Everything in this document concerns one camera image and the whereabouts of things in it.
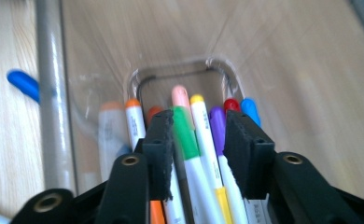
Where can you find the dark blue marker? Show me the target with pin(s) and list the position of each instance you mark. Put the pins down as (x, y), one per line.
(23, 84)

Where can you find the peach marker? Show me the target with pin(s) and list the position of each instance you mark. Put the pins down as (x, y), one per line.
(180, 95)

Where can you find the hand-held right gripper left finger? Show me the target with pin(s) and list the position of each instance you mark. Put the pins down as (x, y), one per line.
(160, 155)

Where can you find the bright green marker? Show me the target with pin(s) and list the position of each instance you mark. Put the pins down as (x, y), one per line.
(184, 133)

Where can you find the light blue marker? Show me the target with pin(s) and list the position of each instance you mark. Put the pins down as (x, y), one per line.
(250, 109)

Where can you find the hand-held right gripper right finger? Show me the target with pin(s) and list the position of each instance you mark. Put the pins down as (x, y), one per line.
(248, 155)

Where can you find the orange marker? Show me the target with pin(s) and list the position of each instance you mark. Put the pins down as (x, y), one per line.
(135, 121)

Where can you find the bright red marker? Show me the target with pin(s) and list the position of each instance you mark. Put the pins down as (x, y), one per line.
(232, 104)

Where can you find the clear plastic storage box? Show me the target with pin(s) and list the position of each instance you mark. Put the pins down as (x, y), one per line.
(279, 62)

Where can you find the yellow marker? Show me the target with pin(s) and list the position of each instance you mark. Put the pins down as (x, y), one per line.
(205, 133)

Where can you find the purple marker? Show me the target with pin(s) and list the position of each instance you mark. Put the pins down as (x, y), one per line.
(218, 127)

